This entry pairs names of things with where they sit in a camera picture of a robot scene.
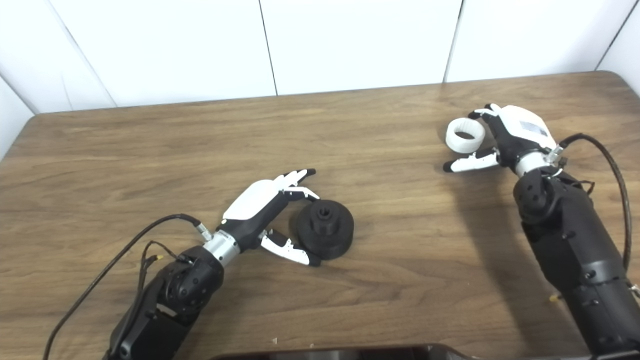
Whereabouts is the round black plastic part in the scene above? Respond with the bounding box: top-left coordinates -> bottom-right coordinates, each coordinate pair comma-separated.
294,199 -> 355,261

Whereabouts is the thick black wrist cable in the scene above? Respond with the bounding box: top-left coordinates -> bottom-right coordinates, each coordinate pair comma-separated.
42,214 -> 213,360
547,133 -> 640,298

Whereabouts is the thick black right wrist cable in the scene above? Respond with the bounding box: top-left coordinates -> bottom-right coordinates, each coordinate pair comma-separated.
547,133 -> 640,298

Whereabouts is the white toothed plastic ring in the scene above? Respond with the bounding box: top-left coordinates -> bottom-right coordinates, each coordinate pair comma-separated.
445,117 -> 486,154

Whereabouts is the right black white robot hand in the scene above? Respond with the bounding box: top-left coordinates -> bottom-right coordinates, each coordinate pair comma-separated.
443,103 -> 563,178

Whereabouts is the thin black wrist wire loop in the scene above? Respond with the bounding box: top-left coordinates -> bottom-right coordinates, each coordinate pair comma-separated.
570,177 -> 596,197

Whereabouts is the thick black left wrist cable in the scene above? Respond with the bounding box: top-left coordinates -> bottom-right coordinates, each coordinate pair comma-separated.
42,214 -> 213,360

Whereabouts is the thin wire with yellow plug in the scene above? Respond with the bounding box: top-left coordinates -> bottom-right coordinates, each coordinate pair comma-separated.
135,241 -> 193,321

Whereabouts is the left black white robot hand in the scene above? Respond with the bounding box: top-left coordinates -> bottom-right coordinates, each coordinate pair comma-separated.
202,168 -> 322,268

